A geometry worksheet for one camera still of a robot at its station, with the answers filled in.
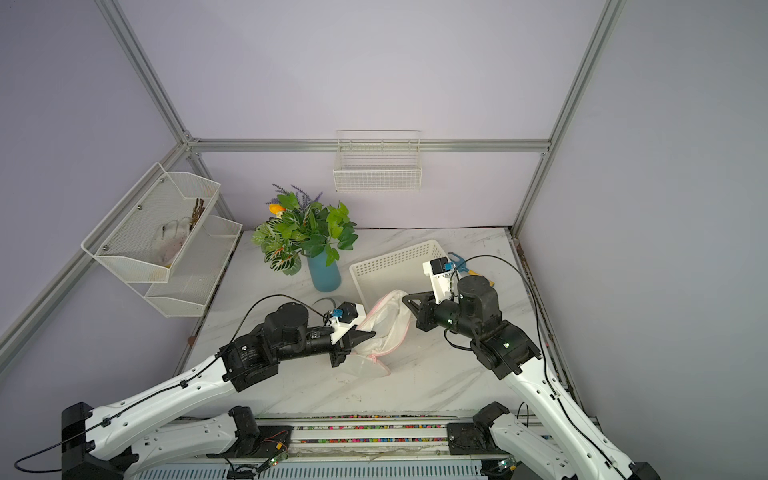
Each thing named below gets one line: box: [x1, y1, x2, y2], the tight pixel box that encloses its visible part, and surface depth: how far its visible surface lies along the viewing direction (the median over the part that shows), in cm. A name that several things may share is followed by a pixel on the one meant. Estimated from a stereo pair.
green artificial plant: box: [251, 184, 359, 276], surface depth 79 cm
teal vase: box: [307, 251, 341, 292], surface depth 103 cm
